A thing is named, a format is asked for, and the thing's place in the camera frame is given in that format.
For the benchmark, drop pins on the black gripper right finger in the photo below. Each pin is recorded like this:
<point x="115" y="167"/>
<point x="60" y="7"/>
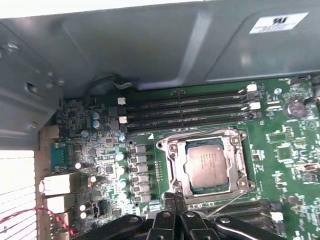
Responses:
<point x="192" y="227"/>

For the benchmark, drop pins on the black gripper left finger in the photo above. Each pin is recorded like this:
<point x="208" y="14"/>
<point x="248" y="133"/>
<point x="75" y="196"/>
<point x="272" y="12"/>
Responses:
<point x="162" y="225"/>

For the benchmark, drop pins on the metal locking lever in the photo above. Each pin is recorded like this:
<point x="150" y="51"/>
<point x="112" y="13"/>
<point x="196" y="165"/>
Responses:
<point x="228" y="204"/>
<point x="220" y="130"/>

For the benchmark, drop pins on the silver CPU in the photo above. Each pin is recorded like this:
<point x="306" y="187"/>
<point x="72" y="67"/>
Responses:
<point x="207" y="167"/>

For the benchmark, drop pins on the metal socket cover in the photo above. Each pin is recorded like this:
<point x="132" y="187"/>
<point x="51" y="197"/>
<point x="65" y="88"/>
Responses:
<point x="177" y="165"/>

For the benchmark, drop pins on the black RAM slot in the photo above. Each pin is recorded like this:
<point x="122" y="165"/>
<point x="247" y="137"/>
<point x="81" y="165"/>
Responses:
<point x="187" y="122"/>
<point x="250" y="212"/>
<point x="187" y="102"/>
<point x="255" y="203"/>
<point x="187" y="111"/>
<point x="187" y="93"/>

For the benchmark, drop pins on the CPU socket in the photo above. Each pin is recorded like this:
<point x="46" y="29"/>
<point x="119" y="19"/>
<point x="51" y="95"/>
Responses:
<point x="160" y="145"/>

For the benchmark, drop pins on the grey rectangular choke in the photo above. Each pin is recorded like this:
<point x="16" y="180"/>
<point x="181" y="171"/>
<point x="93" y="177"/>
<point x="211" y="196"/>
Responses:
<point x="143" y="178"/>
<point x="144" y="188"/>
<point x="140" y="149"/>
<point x="145" y="198"/>
<point x="142" y="168"/>
<point x="141" y="158"/>

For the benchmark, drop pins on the green motherboard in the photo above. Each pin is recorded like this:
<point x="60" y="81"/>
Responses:
<point x="265" y="160"/>

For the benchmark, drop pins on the silver port block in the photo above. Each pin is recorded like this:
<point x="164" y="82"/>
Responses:
<point x="58" y="184"/>
<point x="58" y="203"/>

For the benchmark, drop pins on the round coin battery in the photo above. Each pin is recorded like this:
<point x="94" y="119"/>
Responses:
<point x="296" y="108"/>

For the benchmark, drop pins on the black PC case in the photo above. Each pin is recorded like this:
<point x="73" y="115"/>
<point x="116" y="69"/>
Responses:
<point x="150" y="50"/>

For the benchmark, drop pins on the white label sticker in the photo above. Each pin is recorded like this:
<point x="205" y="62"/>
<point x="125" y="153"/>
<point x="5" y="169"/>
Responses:
<point x="278" y="22"/>

